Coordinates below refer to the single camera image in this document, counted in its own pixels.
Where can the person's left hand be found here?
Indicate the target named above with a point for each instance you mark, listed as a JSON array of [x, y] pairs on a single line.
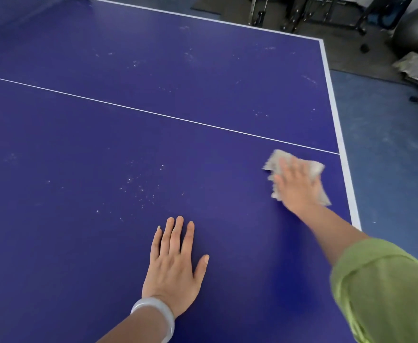
[[171, 275]]

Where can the person's right hand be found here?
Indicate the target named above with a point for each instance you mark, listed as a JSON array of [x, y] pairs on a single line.
[[296, 189]]

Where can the grey cleaning cloth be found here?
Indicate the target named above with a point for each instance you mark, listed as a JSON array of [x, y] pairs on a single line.
[[321, 167]]

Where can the person's left forearm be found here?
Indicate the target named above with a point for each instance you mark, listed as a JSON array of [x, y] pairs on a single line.
[[134, 328]]

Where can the person's right forearm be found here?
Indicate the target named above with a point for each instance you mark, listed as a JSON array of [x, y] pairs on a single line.
[[334, 235]]

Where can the blue table tennis table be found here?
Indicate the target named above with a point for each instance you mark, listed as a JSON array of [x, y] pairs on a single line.
[[141, 139]]

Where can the green right sleeve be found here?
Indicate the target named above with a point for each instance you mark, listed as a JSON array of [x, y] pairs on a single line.
[[384, 292]]

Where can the dark floor mat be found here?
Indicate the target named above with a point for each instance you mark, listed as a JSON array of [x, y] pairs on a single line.
[[337, 46]]

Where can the crumpled beige paper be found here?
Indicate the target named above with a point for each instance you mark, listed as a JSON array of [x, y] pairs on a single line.
[[416, 66]]

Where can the black weight bench machine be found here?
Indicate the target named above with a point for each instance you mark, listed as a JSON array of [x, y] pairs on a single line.
[[355, 17]]

